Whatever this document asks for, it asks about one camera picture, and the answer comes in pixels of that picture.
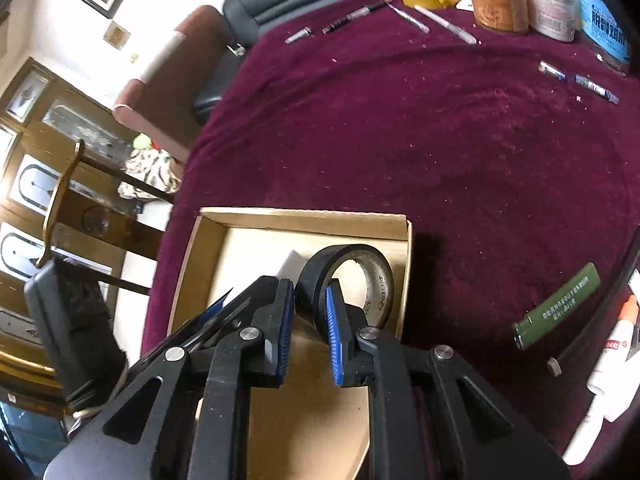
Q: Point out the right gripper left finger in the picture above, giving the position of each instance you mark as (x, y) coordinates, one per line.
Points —
(187, 414)

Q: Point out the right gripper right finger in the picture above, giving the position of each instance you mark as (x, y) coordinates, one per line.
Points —
(431, 416)

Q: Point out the green lighter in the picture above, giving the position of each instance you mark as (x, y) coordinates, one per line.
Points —
(548, 315)

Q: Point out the black electrical tape roll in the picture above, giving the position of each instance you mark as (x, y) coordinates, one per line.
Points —
(366, 280)

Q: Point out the white bottle orange cap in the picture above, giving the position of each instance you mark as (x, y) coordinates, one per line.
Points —
(615, 350)

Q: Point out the white dropper bottle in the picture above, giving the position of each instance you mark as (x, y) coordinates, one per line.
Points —
(587, 432)

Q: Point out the thin black pen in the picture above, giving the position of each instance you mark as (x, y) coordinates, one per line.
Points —
(582, 351)

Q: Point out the large white power adapter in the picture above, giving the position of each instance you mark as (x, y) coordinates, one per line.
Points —
(292, 267)

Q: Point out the brown cardboard tray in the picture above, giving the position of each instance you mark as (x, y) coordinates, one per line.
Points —
(309, 428)

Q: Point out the wooden chair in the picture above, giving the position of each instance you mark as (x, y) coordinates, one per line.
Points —
(102, 222)

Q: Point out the maroon velvet tablecloth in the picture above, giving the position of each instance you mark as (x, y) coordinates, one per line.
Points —
(513, 180)

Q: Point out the maroon armchair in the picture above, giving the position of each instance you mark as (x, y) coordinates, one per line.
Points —
(158, 99)

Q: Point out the small silver battery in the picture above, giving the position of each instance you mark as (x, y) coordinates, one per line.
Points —
(550, 70)

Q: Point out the blue patterned pen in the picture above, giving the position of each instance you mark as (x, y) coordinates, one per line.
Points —
(597, 89)

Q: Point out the white craft knife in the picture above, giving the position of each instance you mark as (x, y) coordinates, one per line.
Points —
(454, 29)

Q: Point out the thin silver scalpel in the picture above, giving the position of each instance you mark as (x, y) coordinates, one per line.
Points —
(410, 19)

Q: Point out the silver pen cap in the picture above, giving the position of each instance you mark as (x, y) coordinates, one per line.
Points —
(301, 34)

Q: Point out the black silver pen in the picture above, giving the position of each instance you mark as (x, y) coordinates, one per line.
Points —
(354, 15)

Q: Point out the blue label snack jar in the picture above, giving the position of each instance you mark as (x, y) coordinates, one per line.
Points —
(605, 37)

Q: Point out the small framed wall plaque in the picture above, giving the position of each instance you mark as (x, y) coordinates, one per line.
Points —
(116, 36)

